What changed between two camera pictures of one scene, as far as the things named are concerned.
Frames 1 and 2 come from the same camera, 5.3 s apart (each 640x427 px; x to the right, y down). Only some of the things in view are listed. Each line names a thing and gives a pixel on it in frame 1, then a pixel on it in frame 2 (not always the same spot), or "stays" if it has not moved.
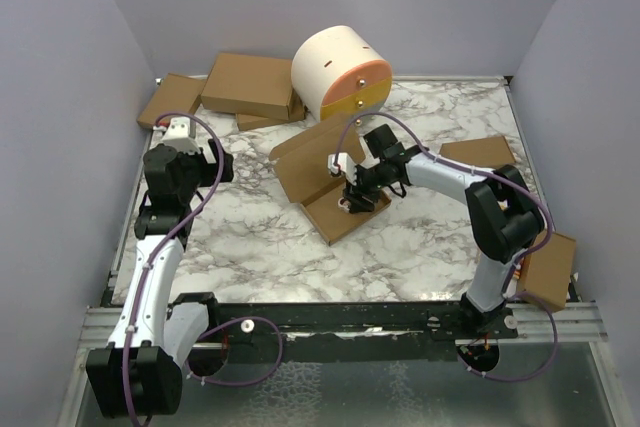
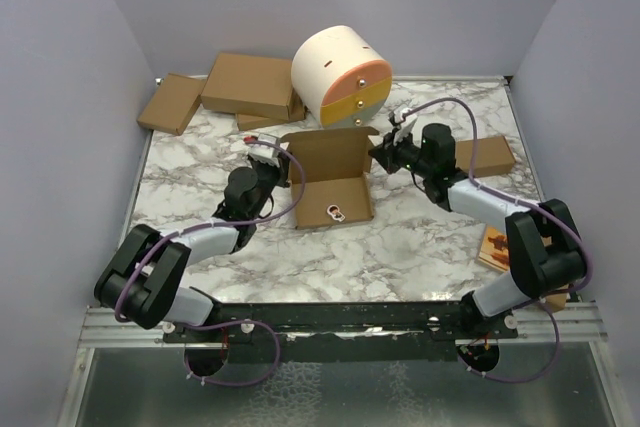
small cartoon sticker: [343, 203] to [335, 212]
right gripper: [355, 194] to [386, 151]
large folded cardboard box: [251, 85] stays
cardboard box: [175, 93] stays
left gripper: [212, 168] to [282, 171]
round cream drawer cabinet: [336, 72] stays
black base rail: [352, 332] stays
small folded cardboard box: [490, 152] stays
